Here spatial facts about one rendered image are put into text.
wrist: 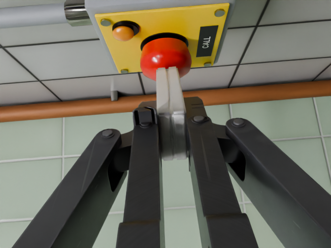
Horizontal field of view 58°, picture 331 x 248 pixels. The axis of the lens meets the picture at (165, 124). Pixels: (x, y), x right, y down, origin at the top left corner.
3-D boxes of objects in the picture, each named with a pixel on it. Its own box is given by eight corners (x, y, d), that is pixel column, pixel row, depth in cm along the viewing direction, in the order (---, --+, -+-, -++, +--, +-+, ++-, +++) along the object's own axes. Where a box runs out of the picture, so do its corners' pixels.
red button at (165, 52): (187, 46, 26) (141, 50, 26) (189, 19, 22) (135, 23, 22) (191, 85, 25) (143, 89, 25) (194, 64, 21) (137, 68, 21)
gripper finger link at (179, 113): (171, 113, 15) (186, 111, 15) (166, 66, 21) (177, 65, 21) (175, 161, 16) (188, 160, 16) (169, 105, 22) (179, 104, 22)
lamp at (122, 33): (135, 33, 22) (114, 35, 22) (132, 21, 20) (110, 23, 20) (135, 43, 21) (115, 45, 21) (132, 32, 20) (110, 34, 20)
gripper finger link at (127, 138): (161, 171, 15) (100, 176, 15) (160, 120, 19) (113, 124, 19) (159, 145, 14) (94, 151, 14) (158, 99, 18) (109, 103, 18)
